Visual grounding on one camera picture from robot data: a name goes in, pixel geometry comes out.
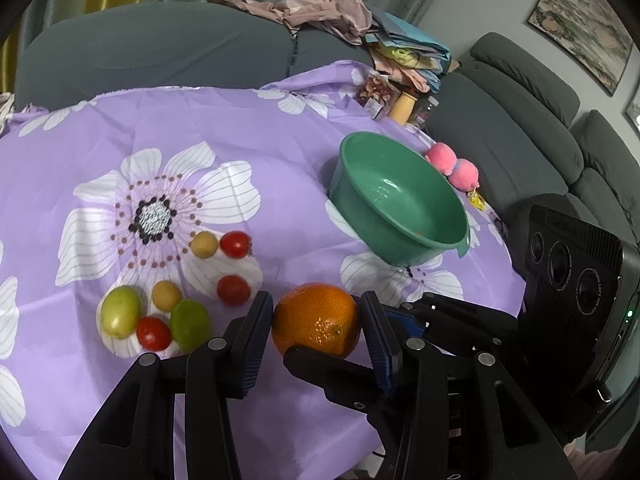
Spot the small framed picture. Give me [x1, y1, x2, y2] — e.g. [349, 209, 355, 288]
[624, 92, 640, 136]

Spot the tan round fruit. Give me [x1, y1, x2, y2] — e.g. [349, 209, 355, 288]
[190, 231, 220, 260]

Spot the large orange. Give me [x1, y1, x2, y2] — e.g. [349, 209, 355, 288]
[271, 282, 362, 360]

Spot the grey recliner sofa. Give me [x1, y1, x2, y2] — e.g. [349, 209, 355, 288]
[425, 31, 640, 261]

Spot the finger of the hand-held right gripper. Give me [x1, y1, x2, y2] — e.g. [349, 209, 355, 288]
[380, 290, 526, 361]
[282, 345, 401, 441]

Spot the yellow bottle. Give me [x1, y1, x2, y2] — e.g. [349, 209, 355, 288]
[387, 91, 418, 126]

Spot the purple floral cloth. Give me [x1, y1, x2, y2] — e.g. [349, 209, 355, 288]
[0, 60, 526, 480]

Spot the red tomato with stem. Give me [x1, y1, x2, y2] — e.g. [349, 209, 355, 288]
[220, 230, 252, 259]

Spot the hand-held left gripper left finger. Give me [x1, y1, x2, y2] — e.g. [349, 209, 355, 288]
[57, 290, 275, 480]

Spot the pink crumpled garment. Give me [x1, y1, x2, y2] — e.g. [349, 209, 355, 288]
[207, 0, 373, 46]

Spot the green round fruit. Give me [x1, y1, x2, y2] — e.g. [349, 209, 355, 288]
[170, 298, 213, 352]

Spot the green plastic bowl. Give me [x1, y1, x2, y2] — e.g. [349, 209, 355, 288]
[327, 131, 472, 267]

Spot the yellow round fruit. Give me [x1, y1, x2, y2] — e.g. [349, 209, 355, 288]
[151, 280, 182, 312]

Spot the dark jar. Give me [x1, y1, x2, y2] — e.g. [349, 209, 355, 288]
[407, 96, 441, 128]

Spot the pink plush toy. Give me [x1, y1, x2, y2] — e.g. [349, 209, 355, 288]
[425, 142, 487, 209]

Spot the stack of folded clothes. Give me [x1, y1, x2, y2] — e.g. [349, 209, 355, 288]
[365, 10, 451, 93]

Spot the yellow-green round fruit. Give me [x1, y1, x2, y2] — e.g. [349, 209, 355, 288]
[100, 285, 143, 339]

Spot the framed landscape painting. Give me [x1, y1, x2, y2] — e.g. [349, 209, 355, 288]
[525, 0, 635, 97]

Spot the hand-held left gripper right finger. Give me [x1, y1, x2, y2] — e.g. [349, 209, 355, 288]
[359, 290, 568, 480]

